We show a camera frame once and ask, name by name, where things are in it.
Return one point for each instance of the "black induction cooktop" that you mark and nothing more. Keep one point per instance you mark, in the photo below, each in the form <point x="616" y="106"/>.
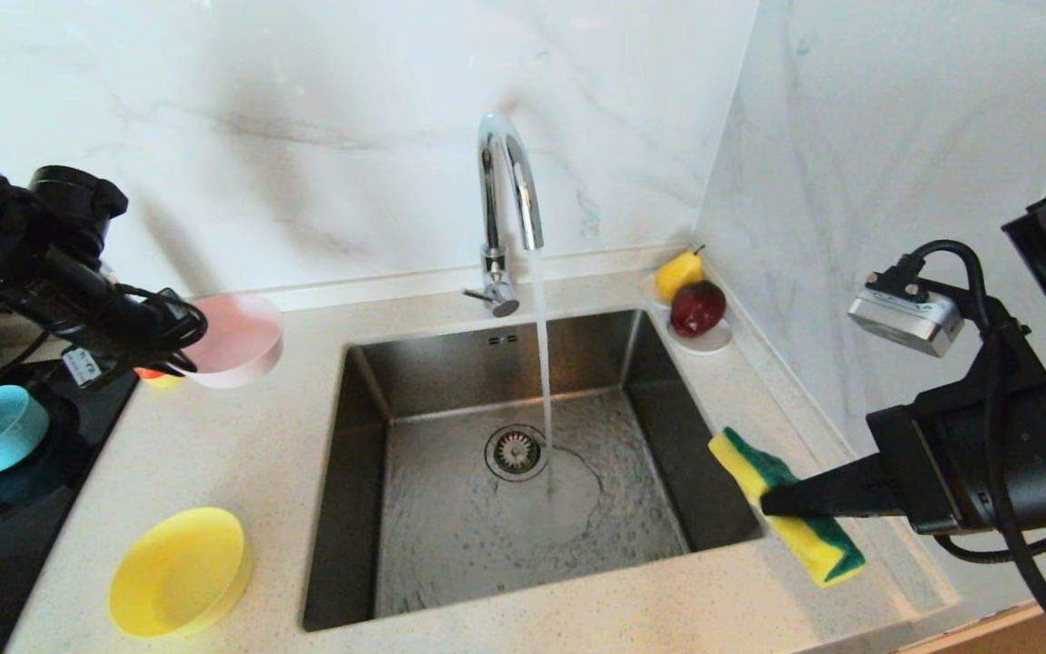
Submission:
<point x="14" y="563"/>

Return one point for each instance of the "small white dish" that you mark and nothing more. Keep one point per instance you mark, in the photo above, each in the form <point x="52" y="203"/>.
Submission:
<point x="711" y="343"/>

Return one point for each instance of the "orange dish soap bottle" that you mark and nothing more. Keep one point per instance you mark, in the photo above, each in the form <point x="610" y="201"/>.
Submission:
<point x="160" y="377"/>

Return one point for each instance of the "green and yellow sponge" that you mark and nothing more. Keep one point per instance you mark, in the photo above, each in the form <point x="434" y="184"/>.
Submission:
<point x="827" y="549"/>

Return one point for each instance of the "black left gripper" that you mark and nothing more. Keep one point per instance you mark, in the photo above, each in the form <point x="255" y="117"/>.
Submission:
<point x="101" y="318"/>

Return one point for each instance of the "yellow pear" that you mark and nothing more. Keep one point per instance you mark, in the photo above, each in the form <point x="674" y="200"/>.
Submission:
<point x="677" y="275"/>

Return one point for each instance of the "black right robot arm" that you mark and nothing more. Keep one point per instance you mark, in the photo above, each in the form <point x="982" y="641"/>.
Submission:
<point x="1041" y="427"/>

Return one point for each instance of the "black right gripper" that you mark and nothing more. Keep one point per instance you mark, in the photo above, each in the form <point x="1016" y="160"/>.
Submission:
<point x="922" y="472"/>

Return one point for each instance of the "red apple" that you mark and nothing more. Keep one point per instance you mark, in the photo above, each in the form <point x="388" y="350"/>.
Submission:
<point x="697" y="309"/>

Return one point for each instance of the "yellow plastic bowl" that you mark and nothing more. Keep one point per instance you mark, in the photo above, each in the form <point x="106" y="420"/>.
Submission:
<point x="180" y="574"/>

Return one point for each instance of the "metal sink drain strainer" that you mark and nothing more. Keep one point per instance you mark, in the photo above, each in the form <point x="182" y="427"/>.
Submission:
<point x="514" y="452"/>

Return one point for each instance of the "pink plastic bowl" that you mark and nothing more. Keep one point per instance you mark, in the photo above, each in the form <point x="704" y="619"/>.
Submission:
<point x="241" y="341"/>

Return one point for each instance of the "chrome gooseneck faucet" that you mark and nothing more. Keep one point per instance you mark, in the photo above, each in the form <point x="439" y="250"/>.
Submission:
<point x="489" y="209"/>

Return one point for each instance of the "stainless steel sink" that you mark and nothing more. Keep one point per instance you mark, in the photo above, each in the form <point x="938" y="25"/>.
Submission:
<point x="450" y="545"/>

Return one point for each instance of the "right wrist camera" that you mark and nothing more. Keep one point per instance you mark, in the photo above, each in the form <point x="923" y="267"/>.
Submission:
<point x="904" y="313"/>

